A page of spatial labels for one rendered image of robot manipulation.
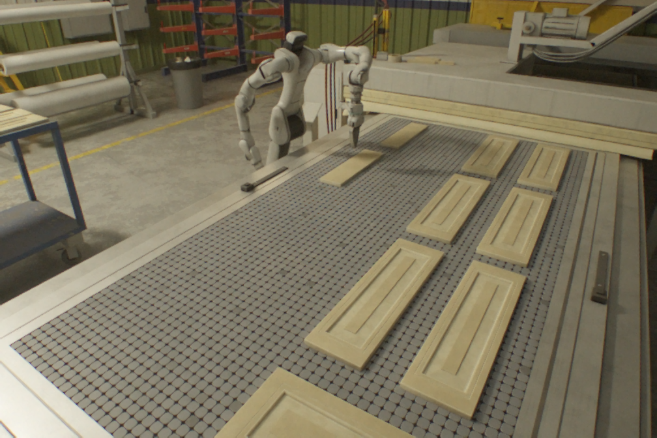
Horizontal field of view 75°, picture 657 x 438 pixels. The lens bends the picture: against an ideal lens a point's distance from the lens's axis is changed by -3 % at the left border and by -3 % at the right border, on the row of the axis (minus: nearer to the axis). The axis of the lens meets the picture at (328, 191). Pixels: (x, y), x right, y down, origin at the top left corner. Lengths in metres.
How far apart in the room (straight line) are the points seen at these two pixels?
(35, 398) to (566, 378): 1.40
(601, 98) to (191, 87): 5.43
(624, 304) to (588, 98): 1.66
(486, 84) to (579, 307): 1.94
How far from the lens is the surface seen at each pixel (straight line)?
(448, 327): 1.43
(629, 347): 1.65
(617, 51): 5.38
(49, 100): 6.08
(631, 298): 1.86
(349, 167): 2.40
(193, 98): 7.02
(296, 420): 1.18
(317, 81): 4.28
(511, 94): 3.23
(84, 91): 6.28
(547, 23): 3.97
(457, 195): 2.19
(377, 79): 3.53
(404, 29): 8.08
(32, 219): 3.74
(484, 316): 1.50
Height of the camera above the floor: 1.84
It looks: 27 degrees down
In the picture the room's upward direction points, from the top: straight up
